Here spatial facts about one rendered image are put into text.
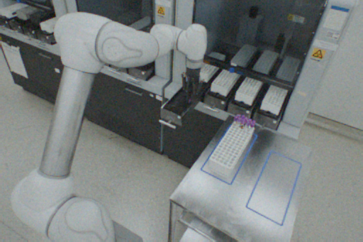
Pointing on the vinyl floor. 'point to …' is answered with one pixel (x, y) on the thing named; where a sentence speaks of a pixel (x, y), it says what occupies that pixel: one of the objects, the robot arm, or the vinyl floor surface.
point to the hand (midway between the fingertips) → (190, 96)
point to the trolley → (244, 191)
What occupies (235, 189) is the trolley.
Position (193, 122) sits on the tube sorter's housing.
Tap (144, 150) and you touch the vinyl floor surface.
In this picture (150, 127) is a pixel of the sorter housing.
